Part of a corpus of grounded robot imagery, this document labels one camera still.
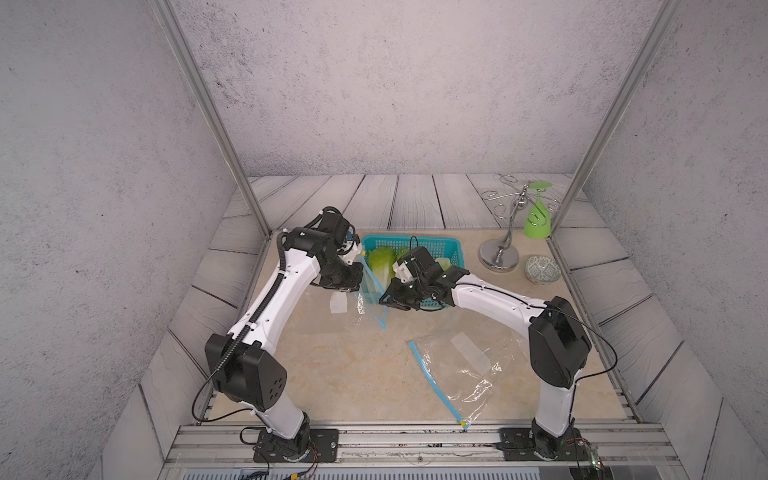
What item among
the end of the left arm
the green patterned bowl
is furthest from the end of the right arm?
the green patterned bowl

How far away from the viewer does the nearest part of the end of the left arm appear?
0.56 m

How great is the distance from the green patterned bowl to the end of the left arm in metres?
0.66

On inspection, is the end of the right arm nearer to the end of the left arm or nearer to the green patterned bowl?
the end of the left arm

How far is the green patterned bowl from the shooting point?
1055 millimetres
